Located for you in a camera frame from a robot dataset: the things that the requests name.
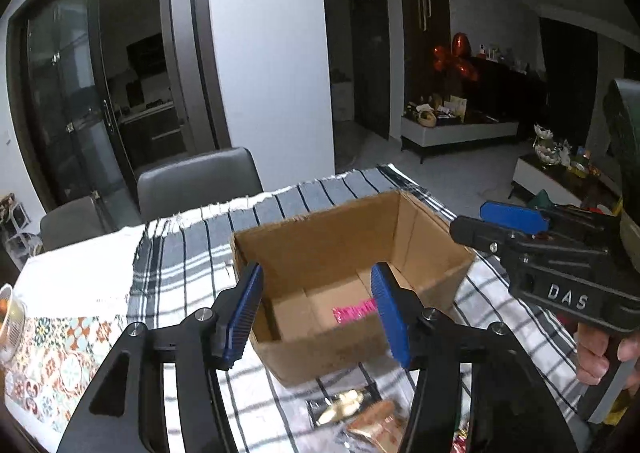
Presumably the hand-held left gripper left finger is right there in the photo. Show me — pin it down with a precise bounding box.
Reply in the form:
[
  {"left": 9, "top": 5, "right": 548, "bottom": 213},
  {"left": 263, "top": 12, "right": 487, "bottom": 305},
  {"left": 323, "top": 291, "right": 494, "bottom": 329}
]
[{"left": 56, "top": 262, "right": 266, "bottom": 453}]

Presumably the coffee table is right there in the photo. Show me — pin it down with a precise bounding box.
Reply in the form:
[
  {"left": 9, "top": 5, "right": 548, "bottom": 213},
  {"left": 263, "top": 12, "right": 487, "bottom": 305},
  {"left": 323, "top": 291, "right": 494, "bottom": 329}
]
[{"left": 509, "top": 153, "right": 621, "bottom": 208}]

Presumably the white low tv cabinet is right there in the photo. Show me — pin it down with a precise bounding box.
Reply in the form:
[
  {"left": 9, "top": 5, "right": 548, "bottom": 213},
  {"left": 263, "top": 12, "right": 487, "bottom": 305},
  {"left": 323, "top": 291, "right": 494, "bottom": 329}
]
[{"left": 400, "top": 110, "right": 521, "bottom": 164}]

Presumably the pink snack packet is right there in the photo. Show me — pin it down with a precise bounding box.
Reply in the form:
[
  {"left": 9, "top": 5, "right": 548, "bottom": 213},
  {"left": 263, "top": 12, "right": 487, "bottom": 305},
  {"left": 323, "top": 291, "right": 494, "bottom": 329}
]
[{"left": 332, "top": 300, "right": 378, "bottom": 326}]

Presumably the white lotus ornament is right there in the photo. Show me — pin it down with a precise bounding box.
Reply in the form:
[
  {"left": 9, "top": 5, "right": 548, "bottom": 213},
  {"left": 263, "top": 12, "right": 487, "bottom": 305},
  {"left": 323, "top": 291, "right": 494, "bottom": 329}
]
[{"left": 531, "top": 124, "right": 563, "bottom": 166}]

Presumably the white storage rack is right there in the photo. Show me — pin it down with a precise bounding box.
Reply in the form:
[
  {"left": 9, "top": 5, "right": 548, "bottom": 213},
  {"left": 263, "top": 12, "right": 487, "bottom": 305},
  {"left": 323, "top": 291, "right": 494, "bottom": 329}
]
[{"left": 0, "top": 193, "right": 31, "bottom": 254}]

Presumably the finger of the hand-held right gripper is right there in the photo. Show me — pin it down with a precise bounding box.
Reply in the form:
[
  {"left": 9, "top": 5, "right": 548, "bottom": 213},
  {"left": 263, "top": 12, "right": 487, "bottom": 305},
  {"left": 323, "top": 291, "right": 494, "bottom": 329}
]
[
  {"left": 449, "top": 215, "right": 516, "bottom": 254},
  {"left": 480, "top": 200, "right": 551, "bottom": 236}
]

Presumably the dark sideboard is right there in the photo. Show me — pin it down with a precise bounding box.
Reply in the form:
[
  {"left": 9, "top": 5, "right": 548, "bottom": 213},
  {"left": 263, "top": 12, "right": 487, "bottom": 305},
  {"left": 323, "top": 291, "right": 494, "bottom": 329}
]
[{"left": 470, "top": 55, "right": 548, "bottom": 124}]

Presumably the gold snack packet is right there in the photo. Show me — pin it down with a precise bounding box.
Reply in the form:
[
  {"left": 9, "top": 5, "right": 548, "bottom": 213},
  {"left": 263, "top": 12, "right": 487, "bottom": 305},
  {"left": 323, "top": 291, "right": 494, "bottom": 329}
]
[{"left": 306, "top": 385, "right": 381, "bottom": 429}]

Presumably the black range hood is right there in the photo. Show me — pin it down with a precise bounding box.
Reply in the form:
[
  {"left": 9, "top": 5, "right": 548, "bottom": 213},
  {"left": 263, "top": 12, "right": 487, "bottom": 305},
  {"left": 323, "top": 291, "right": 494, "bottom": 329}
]
[{"left": 126, "top": 33, "right": 166, "bottom": 71}]

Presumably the red balloon cluster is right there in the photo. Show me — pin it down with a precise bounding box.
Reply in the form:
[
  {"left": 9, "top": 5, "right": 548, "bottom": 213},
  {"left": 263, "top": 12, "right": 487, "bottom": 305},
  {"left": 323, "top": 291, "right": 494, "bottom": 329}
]
[{"left": 432, "top": 32, "right": 481, "bottom": 82}]

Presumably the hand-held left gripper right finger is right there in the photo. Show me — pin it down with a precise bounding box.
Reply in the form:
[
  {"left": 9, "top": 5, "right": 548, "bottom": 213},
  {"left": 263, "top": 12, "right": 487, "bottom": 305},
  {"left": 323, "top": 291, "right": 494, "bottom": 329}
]
[{"left": 370, "top": 262, "right": 581, "bottom": 453}]

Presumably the orange snack packet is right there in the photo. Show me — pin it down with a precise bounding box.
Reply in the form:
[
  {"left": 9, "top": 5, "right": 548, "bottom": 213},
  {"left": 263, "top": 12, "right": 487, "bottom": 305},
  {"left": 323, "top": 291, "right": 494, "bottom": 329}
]
[{"left": 345, "top": 399, "right": 413, "bottom": 453}]

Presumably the person's right hand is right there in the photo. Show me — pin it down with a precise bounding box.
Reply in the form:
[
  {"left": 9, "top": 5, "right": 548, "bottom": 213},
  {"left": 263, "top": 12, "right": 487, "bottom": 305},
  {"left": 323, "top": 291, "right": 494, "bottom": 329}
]
[{"left": 574, "top": 323, "right": 640, "bottom": 386}]

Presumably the patterned table runner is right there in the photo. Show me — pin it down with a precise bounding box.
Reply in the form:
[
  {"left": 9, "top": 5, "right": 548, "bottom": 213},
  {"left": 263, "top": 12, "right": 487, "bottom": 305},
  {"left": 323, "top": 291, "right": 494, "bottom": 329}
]
[{"left": 2, "top": 225, "right": 147, "bottom": 436}]

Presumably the sliding glass door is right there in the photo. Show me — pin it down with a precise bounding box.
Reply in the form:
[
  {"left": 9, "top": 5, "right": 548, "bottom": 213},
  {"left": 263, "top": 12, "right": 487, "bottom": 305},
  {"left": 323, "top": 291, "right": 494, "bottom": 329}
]
[{"left": 7, "top": 0, "right": 141, "bottom": 214}]

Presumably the white fruit basket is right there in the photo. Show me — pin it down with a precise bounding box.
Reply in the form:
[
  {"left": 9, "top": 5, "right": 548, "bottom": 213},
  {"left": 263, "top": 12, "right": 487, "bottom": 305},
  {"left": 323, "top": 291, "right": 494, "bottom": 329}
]
[{"left": 0, "top": 283, "right": 28, "bottom": 364}]

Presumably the colourful snack packet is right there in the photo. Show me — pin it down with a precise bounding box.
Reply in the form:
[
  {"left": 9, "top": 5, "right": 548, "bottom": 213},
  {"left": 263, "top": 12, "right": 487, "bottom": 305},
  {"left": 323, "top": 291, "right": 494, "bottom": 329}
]
[{"left": 450, "top": 425, "right": 473, "bottom": 453}]

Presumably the checked grey white tablecloth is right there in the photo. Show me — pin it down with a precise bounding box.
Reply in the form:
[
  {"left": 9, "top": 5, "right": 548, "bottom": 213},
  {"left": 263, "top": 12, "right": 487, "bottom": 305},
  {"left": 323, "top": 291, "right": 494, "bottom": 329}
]
[{"left": 127, "top": 164, "right": 596, "bottom": 453}]

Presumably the grey chair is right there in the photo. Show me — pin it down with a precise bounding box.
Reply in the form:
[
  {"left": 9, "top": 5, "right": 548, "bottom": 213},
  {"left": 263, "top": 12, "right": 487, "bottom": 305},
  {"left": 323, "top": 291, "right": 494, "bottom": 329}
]
[
  {"left": 137, "top": 147, "right": 264, "bottom": 224},
  {"left": 39, "top": 195, "right": 108, "bottom": 254}
]

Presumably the brown cardboard box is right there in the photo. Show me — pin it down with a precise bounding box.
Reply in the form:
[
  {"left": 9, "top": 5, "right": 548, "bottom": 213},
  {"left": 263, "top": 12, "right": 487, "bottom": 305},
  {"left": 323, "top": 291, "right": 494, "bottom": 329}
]
[{"left": 230, "top": 190, "right": 476, "bottom": 388}]

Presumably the dark interior door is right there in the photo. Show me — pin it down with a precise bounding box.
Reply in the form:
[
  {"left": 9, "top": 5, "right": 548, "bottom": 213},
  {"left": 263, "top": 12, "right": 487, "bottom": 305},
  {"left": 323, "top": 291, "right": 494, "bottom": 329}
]
[{"left": 348, "top": 0, "right": 392, "bottom": 141}]

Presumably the white storage box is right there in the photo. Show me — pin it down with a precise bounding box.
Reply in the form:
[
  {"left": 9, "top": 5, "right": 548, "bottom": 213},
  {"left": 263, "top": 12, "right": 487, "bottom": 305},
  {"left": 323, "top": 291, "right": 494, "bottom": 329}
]
[{"left": 332, "top": 80, "right": 356, "bottom": 122}]

